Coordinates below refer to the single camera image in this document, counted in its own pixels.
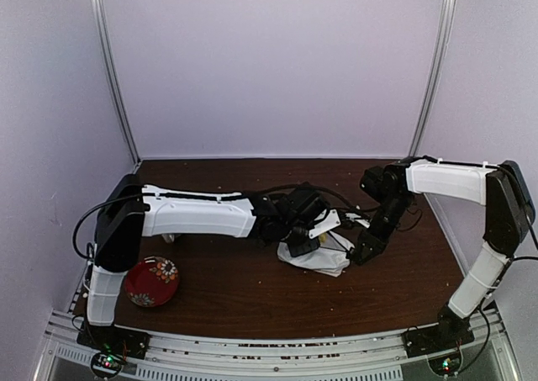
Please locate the right aluminium frame post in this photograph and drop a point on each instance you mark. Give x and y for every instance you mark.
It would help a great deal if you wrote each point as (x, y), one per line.
(447, 14)

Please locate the white drawstring pouch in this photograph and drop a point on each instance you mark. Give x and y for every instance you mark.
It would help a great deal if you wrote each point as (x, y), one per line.
(330, 259)

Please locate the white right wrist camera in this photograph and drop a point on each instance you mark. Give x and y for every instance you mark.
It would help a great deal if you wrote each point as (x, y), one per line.
(351, 220)

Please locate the aluminium front rail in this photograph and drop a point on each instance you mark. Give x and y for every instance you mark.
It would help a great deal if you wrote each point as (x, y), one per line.
(375, 356)

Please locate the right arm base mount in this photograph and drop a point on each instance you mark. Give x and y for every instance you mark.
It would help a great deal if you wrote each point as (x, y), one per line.
(427, 340)

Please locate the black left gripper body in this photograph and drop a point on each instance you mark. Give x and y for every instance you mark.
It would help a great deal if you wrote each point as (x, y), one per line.
(295, 237)

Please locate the aluminium frame post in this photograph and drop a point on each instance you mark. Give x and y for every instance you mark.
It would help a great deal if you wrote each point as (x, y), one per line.
(447, 14)
(112, 78)

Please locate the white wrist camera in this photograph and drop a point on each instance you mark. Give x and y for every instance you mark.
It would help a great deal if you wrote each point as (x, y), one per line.
(351, 220)
(328, 221)

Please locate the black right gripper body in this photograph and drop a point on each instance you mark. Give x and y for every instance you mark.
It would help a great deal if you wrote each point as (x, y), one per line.
(379, 244)

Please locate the left aluminium frame post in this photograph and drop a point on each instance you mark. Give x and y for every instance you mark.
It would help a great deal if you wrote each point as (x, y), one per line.
(112, 78)

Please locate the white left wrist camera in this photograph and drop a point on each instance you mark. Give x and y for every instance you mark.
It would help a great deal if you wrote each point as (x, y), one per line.
(328, 221)

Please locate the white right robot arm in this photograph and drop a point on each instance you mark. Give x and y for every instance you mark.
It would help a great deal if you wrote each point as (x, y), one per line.
(493, 200)

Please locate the red floral plate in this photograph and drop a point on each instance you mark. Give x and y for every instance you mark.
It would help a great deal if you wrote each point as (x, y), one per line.
(152, 282)

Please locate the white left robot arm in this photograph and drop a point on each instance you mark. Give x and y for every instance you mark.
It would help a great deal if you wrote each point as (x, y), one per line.
(134, 211)

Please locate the floral mug yellow inside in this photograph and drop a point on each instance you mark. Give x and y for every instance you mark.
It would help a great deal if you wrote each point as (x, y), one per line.
(171, 238)

